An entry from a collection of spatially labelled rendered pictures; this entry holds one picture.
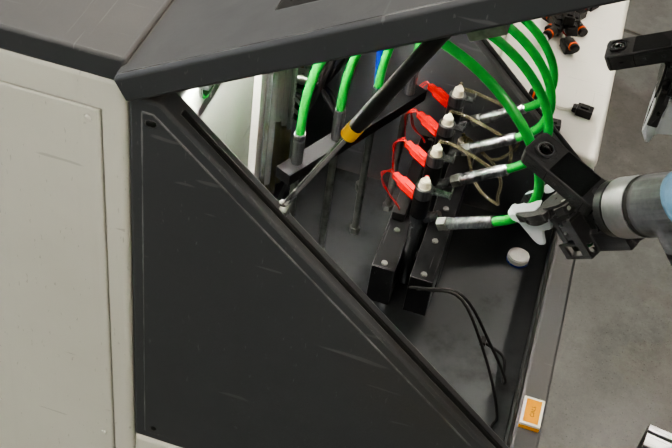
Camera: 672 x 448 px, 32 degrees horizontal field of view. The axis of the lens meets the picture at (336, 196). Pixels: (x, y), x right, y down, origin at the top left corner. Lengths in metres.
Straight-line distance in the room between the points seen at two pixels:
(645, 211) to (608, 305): 1.90
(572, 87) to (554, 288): 0.50
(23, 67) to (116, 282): 0.34
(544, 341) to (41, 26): 0.90
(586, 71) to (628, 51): 0.63
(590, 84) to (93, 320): 1.09
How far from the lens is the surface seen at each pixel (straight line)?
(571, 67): 2.30
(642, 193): 1.36
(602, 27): 2.44
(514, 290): 2.04
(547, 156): 1.46
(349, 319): 1.45
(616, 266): 3.36
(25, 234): 1.58
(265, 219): 1.38
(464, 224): 1.65
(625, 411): 3.03
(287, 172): 1.76
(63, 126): 1.41
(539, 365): 1.78
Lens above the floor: 2.29
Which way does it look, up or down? 43 degrees down
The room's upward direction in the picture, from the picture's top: 8 degrees clockwise
